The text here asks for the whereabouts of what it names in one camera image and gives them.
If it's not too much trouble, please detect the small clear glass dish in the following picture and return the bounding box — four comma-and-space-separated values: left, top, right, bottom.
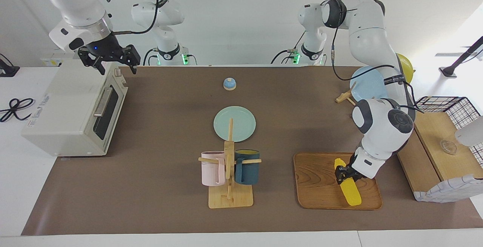
440, 140, 458, 155

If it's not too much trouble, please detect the glass oven door with handle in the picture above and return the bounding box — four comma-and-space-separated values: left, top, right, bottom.
89, 74, 129, 155

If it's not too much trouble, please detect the white toaster oven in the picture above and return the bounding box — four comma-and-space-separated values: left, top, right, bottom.
22, 59, 129, 157

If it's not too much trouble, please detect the black base cable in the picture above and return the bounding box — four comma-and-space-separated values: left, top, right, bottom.
270, 32, 306, 65

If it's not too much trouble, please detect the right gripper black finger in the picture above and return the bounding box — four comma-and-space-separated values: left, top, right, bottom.
78, 49, 107, 76
117, 44, 142, 75

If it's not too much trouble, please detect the wooden mug rack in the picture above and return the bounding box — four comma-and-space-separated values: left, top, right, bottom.
198, 118, 262, 209

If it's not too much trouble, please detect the black clamp mount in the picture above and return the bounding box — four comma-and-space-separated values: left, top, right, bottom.
0, 53, 20, 77

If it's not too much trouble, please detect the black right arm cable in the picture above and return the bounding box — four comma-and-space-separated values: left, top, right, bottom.
111, 0, 159, 35

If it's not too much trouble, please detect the yellow plate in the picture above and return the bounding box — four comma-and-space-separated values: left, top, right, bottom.
395, 52, 414, 85

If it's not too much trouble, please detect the dark teal mug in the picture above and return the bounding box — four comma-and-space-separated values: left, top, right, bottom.
234, 149, 261, 185

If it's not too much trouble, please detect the brown wooden tray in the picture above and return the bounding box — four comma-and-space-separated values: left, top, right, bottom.
293, 152, 383, 210

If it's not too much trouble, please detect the light green plate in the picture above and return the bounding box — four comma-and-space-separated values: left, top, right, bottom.
214, 106, 257, 142

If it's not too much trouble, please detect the light blue plate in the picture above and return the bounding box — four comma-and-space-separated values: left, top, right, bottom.
349, 66, 389, 102

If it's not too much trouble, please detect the white power box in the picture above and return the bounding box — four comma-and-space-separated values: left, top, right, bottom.
41, 49, 78, 67

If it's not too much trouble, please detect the wooden plate rack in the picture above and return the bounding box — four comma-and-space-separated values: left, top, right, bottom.
335, 82, 357, 106

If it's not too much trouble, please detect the black coiled cable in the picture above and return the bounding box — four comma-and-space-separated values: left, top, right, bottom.
0, 98, 35, 123

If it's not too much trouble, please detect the white checked cloth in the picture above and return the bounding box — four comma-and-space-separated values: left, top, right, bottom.
413, 174, 483, 203

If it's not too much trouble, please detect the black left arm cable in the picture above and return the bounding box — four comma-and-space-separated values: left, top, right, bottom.
331, 0, 425, 114

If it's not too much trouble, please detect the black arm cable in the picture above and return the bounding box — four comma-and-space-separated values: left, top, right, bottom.
331, 0, 425, 114
111, 0, 159, 35

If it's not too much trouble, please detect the yellow corn cob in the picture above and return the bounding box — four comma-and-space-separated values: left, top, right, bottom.
334, 158, 362, 206

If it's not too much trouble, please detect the white rounded object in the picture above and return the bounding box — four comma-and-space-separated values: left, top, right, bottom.
454, 116, 483, 147

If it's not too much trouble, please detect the black stand with base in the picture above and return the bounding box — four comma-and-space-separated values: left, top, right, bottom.
439, 36, 483, 78

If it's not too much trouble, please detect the pink mug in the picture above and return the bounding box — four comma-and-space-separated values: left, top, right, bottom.
201, 151, 227, 187

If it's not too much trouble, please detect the wire basket wooden shelf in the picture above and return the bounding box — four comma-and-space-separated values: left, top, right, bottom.
396, 111, 483, 198

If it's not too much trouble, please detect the brown table mat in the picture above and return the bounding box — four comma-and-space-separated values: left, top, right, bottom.
21, 66, 483, 236

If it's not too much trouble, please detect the black wire basket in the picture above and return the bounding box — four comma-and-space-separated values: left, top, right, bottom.
413, 96, 483, 164

